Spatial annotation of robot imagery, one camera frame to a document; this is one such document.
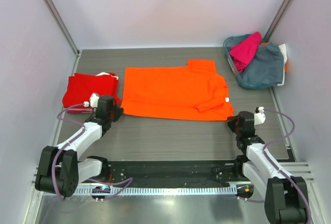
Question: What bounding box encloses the orange t-shirt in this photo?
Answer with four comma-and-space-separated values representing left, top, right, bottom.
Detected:
121, 59, 234, 121

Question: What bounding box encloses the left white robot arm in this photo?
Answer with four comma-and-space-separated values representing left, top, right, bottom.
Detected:
35, 93, 124, 200

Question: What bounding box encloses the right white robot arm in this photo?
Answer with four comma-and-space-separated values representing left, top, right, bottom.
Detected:
227, 107, 312, 223

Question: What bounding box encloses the folded red t-shirt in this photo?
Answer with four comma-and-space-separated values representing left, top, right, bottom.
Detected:
62, 72, 121, 108

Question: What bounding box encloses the magenta t-shirt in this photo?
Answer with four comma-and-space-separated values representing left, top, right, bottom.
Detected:
229, 32, 262, 73

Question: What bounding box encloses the teal laundry basket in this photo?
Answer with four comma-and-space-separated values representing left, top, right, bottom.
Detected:
223, 34, 270, 90

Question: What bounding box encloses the white t-shirt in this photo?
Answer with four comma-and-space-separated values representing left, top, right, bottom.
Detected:
278, 44, 288, 65

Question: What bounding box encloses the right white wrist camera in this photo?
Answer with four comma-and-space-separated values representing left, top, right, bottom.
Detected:
254, 107, 266, 126

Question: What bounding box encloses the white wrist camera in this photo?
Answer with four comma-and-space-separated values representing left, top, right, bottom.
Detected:
83, 93, 100, 108
254, 107, 266, 126

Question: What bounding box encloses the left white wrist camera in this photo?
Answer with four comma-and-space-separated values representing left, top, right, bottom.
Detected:
83, 93, 100, 108

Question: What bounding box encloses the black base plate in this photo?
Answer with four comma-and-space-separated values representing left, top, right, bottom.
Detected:
95, 160, 250, 188

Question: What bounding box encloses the slotted cable duct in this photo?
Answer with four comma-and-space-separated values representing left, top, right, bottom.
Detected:
73, 185, 237, 196

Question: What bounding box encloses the left aluminium corner post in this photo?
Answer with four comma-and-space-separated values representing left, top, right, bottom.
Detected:
29, 0, 81, 55

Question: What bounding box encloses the aluminium corner post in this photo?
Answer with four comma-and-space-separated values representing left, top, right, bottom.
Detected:
29, 0, 81, 55
263, 0, 293, 41

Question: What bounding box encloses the right aluminium corner post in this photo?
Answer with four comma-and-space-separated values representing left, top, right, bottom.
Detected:
263, 0, 293, 41

